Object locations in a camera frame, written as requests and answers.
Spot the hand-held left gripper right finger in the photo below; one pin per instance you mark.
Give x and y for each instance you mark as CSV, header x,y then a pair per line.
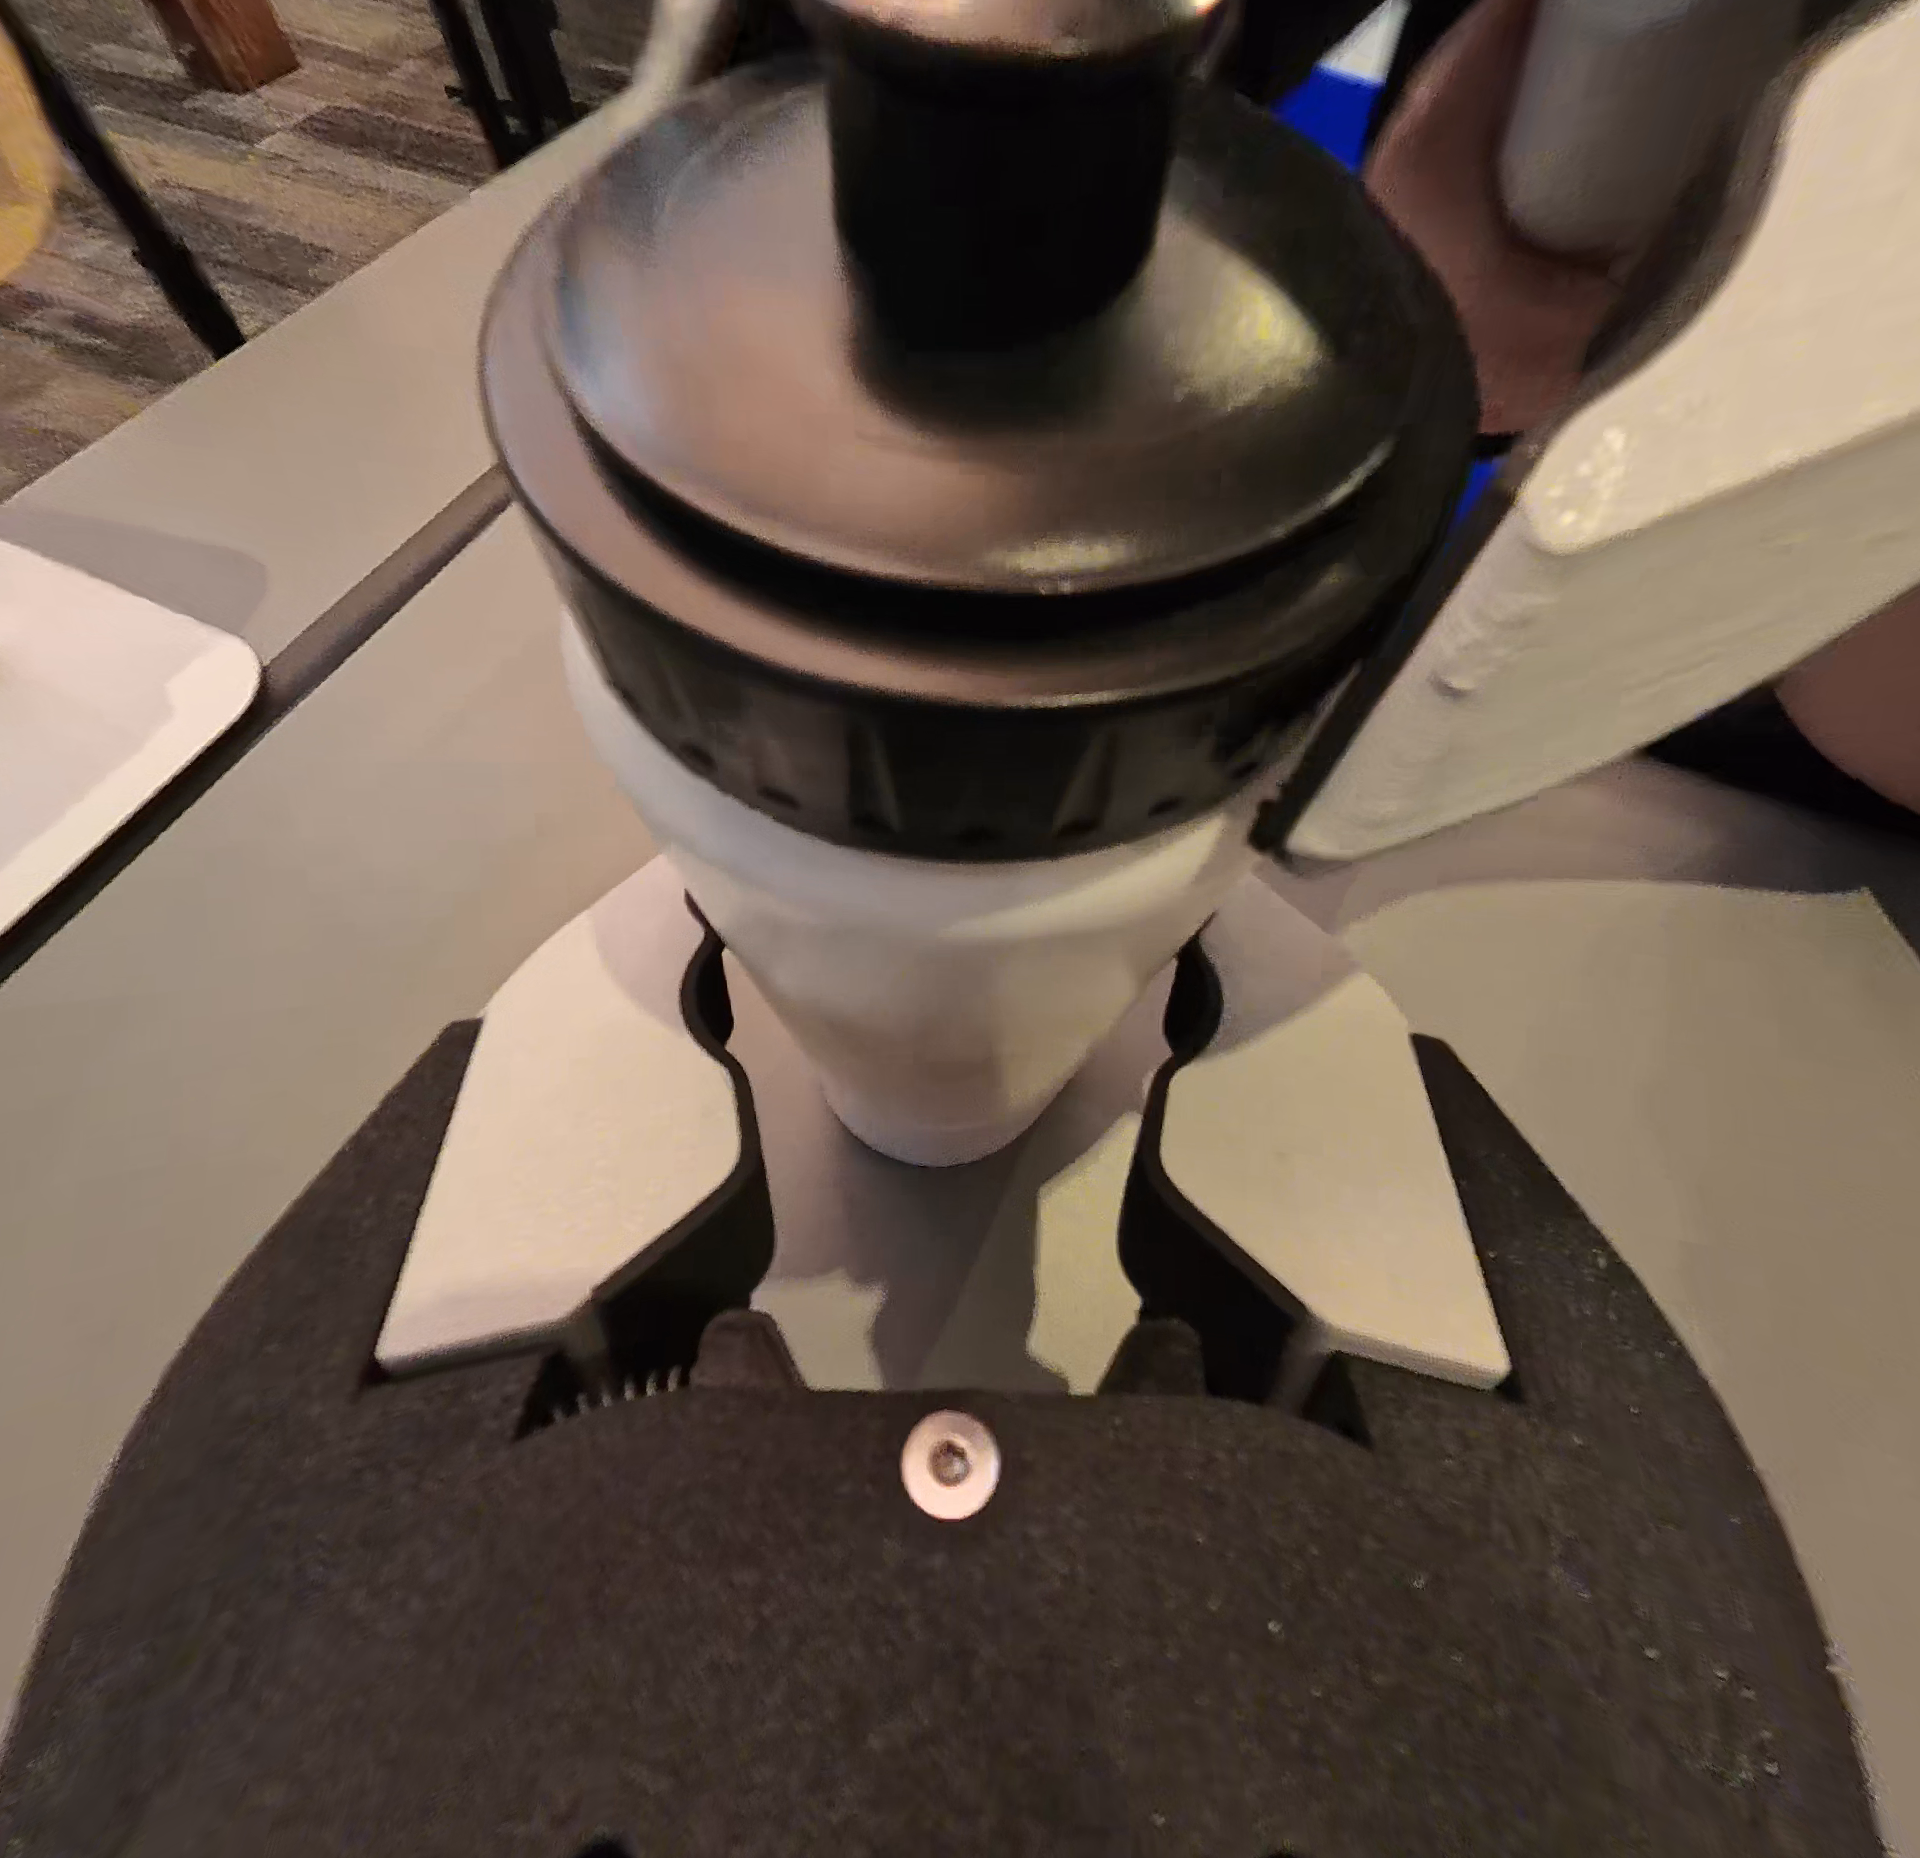
x,y
1322,1184

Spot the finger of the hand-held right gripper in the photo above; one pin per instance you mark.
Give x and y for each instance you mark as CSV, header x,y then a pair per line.
x,y
1695,537
712,20

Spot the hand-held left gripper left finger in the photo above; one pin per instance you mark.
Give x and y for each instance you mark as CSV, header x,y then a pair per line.
x,y
555,1168

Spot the white plastic bottle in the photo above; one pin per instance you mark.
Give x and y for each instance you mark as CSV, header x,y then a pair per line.
x,y
929,988

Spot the black bottle lid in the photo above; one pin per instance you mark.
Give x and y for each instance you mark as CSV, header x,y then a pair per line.
x,y
976,537

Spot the wooden furniture leg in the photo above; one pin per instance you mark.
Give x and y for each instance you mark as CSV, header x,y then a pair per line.
x,y
210,13

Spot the wooden display board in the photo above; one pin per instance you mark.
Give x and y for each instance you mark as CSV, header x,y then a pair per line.
x,y
22,165

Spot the black metal frame leg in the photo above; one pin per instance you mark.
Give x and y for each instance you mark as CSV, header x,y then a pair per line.
x,y
497,43
135,193

